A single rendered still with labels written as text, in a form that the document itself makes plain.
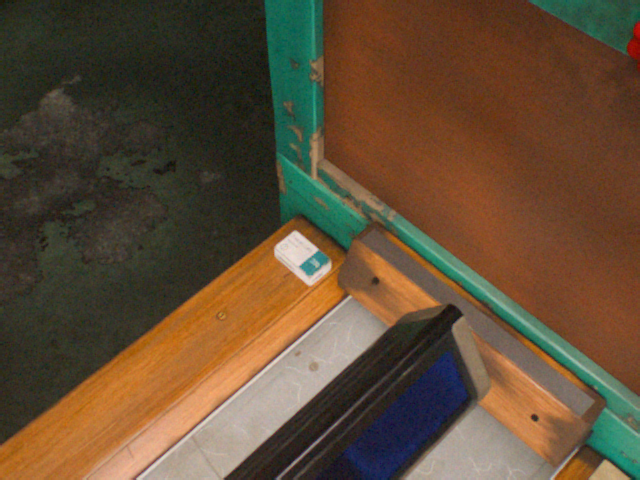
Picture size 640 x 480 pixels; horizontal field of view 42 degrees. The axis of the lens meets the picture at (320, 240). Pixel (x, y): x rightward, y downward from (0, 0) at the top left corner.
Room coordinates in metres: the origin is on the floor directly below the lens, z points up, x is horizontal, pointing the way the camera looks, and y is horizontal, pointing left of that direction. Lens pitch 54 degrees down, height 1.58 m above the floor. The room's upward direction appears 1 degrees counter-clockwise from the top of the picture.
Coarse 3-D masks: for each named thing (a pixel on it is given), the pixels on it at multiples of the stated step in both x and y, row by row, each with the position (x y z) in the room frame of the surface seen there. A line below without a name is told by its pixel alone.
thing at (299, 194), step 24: (288, 168) 0.64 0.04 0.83; (288, 192) 0.65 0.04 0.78; (312, 192) 0.61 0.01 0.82; (288, 216) 0.65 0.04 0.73; (312, 216) 0.62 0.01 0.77; (336, 216) 0.58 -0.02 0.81; (360, 216) 0.56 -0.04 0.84; (336, 240) 0.59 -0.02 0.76; (600, 432) 0.32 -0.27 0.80; (624, 432) 0.31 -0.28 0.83; (624, 456) 0.30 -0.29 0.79
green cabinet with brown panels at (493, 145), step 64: (320, 0) 0.61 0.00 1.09; (384, 0) 0.57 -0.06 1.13; (448, 0) 0.52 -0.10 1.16; (512, 0) 0.48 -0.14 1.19; (576, 0) 0.43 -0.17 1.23; (320, 64) 0.61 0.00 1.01; (384, 64) 0.56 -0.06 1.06; (448, 64) 0.51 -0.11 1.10; (512, 64) 0.47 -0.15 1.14; (576, 64) 0.44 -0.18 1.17; (320, 128) 0.61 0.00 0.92; (384, 128) 0.56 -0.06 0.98; (448, 128) 0.51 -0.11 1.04; (512, 128) 0.46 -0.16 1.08; (576, 128) 0.43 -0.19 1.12; (384, 192) 0.55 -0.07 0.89; (448, 192) 0.50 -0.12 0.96; (512, 192) 0.45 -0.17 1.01; (576, 192) 0.41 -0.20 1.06; (448, 256) 0.48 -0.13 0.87; (512, 256) 0.44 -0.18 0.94; (576, 256) 0.40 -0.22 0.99; (512, 320) 0.41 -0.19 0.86; (576, 320) 0.38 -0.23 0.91
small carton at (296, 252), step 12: (288, 240) 0.57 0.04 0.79; (300, 240) 0.57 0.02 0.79; (276, 252) 0.56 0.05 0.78; (288, 252) 0.55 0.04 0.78; (300, 252) 0.55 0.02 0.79; (312, 252) 0.55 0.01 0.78; (288, 264) 0.54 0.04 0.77; (300, 264) 0.53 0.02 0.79; (312, 264) 0.53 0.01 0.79; (324, 264) 0.53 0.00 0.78; (300, 276) 0.53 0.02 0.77; (312, 276) 0.52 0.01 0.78
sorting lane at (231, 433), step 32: (320, 320) 0.49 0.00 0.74; (352, 320) 0.49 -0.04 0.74; (288, 352) 0.45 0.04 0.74; (320, 352) 0.44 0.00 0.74; (352, 352) 0.44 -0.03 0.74; (256, 384) 0.41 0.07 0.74; (288, 384) 0.41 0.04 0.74; (320, 384) 0.41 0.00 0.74; (224, 416) 0.37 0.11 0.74; (256, 416) 0.37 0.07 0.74; (288, 416) 0.37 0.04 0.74; (480, 416) 0.37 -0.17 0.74; (192, 448) 0.33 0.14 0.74; (224, 448) 0.33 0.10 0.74; (448, 448) 0.33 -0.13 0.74; (480, 448) 0.33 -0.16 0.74; (512, 448) 0.33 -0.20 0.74; (576, 448) 0.33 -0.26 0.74
